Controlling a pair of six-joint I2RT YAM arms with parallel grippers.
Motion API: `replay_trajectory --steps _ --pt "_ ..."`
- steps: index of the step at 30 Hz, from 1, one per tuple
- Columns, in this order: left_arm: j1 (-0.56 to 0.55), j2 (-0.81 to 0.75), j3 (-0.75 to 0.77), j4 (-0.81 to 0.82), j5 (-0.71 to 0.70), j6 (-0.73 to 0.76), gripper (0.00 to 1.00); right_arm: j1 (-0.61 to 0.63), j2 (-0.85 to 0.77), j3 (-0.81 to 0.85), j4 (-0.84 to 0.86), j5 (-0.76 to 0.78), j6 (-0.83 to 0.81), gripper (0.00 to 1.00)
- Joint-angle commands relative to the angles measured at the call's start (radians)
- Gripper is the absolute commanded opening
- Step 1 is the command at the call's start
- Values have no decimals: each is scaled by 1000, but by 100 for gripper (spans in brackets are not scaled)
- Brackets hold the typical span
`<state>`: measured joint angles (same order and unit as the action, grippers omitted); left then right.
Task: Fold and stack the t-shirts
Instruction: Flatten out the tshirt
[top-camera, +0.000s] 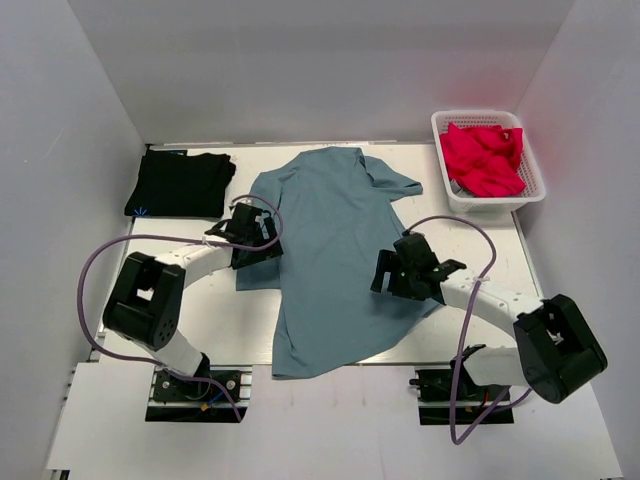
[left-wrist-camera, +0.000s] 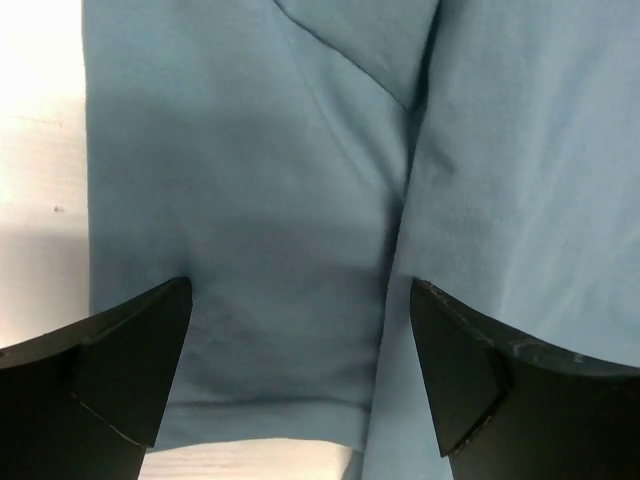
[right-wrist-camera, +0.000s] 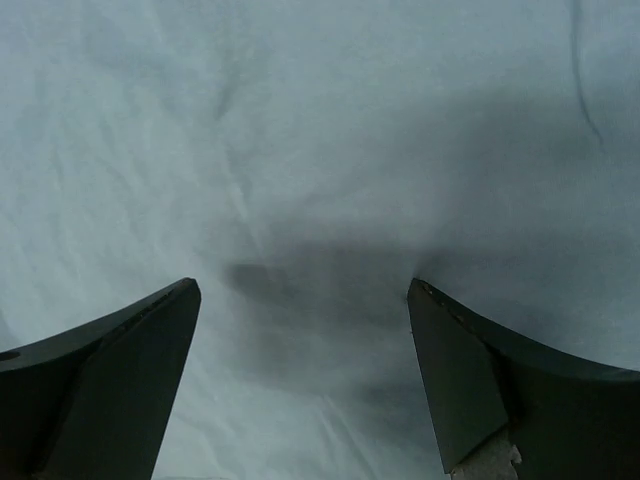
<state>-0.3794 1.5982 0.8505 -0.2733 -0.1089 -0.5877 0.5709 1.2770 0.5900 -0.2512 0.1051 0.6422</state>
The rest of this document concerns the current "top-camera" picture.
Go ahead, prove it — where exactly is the teal blue t-shirt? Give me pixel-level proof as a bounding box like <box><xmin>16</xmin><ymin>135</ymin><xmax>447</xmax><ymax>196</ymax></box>
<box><xmin>236</xmin><ymin>147</ymin><xmax>437</xmax><ymax>379</ymax></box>

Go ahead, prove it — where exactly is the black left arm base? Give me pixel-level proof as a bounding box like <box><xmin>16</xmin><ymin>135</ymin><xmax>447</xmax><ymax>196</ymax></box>
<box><xmin>145</xmin><ymin>366</ymin><xmax>252</xmax><ymax>424</ymax></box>

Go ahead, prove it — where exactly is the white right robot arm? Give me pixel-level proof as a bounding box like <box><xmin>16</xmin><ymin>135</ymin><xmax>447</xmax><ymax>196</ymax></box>
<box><xmin>371</xmin><ymin>233</ymin><xmax>608</xmax><ymax>404</ymax></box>

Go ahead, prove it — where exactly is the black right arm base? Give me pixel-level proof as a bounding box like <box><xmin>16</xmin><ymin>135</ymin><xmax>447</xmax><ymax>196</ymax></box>
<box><xmin>407</xmin><ymin>367</ymin><xmax>516</xmax><ymax>427</ymax></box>

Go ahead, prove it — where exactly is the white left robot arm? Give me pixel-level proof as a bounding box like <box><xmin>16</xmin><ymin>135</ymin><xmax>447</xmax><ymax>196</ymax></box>
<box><xmin>103</xmin><ymin>203</ymin><xmax>283</xmax><ymax>399</ymax></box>

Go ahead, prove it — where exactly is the folded black t-shirt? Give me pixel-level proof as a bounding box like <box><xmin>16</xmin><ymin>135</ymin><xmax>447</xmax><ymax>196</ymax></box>
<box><xmin>124</xmin><ymin>150</ymin><xmax>236</xmax><ymax>218</ymax></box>

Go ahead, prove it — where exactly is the crumpled red t-shirt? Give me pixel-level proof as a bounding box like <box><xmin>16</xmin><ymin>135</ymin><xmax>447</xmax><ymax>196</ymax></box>
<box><xmin>439</xmin><ymin>123</ymin><xmax>526</xmax><ymax>198</ymax></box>

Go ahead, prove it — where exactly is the white plastic basket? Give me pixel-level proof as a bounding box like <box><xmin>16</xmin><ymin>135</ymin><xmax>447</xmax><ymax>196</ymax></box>
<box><xmin>431</xmin><ymin>110</ymin><xmax>546</xmax><ymax>213</ymax></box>

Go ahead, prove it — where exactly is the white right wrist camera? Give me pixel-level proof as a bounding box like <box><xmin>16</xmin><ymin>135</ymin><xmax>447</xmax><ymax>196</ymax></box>
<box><xmin>402</xmin><ymin>229</ymin><xmax>425</xmax><ymax>241</ymax></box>

